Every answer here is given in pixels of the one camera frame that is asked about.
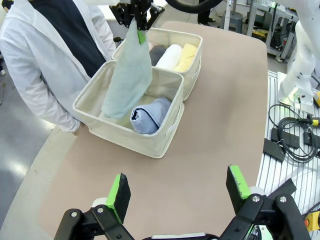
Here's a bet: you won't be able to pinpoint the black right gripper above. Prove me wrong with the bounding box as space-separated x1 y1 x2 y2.
113 0 166 46

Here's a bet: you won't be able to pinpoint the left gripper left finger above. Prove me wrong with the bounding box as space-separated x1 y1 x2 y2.
56 172 136 240

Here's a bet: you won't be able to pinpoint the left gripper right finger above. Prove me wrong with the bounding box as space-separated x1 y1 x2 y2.
219 164 311 240

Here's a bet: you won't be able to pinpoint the dark grey towel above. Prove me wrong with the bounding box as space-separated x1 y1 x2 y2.
149 44 167 67

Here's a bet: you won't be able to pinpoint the white towel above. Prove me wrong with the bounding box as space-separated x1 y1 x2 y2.
155 44 184 71

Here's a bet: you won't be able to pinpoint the mint green towel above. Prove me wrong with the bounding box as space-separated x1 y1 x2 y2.
100 20 154 121

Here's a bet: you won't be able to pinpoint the yellow towel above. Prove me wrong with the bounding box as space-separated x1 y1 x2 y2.
173 42 199 74

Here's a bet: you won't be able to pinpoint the lavender blue towel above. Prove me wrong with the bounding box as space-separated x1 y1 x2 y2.
129 97 172 136

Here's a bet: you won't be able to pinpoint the person right forearm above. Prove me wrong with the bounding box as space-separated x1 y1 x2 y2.
0 34 85 134

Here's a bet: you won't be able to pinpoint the person right hand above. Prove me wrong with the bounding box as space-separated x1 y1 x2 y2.
72 121 86 137

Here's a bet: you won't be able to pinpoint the black power brick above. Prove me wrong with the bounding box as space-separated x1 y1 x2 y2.
262 138 286 164
270 127 300 150

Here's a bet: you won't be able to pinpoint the beige fabric storage basket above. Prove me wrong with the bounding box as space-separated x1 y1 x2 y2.
111 27 204 102
72 59 186 159

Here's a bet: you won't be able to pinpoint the person torso in white coat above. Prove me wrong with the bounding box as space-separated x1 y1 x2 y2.
0 0 117 106

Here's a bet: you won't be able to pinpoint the bystander black trouser legs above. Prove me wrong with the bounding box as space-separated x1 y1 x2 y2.
196 0 216 26

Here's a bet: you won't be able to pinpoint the orange button stop box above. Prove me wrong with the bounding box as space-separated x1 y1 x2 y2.
304 211 320 236

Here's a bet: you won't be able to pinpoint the grey stool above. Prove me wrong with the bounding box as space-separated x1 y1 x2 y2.
229 11 245 34

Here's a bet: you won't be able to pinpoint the slotted aluminium base plate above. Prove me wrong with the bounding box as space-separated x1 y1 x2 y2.
254 70 320 227

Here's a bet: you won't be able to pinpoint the thick black hose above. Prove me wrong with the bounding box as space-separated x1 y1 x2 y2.
165 0 224 15

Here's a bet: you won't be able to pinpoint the black coiled cable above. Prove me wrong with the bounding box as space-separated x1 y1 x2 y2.
268 103 320 164

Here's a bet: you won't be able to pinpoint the white table post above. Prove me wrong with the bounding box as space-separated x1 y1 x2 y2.
221 0 235 31

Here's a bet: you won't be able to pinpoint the aluminium frame cart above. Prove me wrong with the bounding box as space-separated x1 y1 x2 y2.
249 0 301 61

